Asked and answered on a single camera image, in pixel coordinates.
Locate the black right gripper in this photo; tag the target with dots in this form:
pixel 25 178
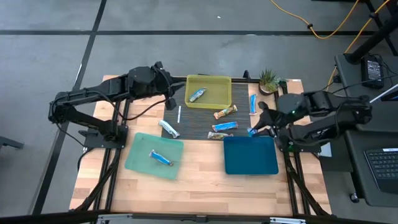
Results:
pixel 278 115

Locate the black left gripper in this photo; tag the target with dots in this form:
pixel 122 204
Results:
pixel 164 85

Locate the light blue white granola bar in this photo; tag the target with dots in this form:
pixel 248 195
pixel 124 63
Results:
pixel 197 95

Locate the brown tan granola bar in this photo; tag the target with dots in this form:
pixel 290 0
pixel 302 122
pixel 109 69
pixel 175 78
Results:
pixel 219 135

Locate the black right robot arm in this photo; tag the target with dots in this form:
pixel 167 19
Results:
pixel 326 105

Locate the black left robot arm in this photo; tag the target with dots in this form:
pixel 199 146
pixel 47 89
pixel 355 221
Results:
pixel 93 93

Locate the orange brown granola bar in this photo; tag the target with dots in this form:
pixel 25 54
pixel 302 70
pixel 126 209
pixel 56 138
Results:
pixel 225 112

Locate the small white strip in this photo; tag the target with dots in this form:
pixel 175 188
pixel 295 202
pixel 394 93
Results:
pixel 179 113

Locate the black mesh mat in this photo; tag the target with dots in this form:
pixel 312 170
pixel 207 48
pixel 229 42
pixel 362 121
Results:
pixel 196 127

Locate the small potted succulent plant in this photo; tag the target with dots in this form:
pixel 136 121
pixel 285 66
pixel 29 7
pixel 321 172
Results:
pixel 267 79

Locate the yellow plastic tray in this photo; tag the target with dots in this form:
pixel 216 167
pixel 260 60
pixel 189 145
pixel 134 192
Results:
pixel 217 93

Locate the dark blue plastic tray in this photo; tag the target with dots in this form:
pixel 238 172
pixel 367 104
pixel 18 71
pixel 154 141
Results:
pixel 248 158

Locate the white paper label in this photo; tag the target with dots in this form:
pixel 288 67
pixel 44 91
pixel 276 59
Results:
pixel 326 151

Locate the green plastic tray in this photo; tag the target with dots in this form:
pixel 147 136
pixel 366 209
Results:
pixel 140 155

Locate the dark grey side desk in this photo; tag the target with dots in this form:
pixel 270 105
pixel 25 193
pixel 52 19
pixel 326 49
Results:
pixel 357 155

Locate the black power adapter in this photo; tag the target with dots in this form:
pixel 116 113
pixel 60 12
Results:
pixel 372 71

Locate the black caster wheel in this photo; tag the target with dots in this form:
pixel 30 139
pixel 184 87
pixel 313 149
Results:
pixel 354 197

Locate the black rig beam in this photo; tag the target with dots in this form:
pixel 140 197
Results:
pixel 186 217

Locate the black keyboard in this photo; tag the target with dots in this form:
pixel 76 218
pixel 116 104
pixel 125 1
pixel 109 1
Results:
pixel 382 168

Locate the white-edged dark device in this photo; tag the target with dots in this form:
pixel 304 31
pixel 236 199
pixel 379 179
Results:
pixel 390 96

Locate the black stand leg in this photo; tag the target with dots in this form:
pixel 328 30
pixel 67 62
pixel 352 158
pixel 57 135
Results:
pixel 373 39

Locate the grey chair base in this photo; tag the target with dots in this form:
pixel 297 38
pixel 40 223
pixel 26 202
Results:
pixel 9 142

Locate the black frame bracket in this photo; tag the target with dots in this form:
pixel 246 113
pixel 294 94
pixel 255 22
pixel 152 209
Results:
pixel 246 75

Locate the black aluminium table frame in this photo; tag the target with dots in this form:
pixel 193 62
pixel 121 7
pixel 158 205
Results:
pixel 237 80

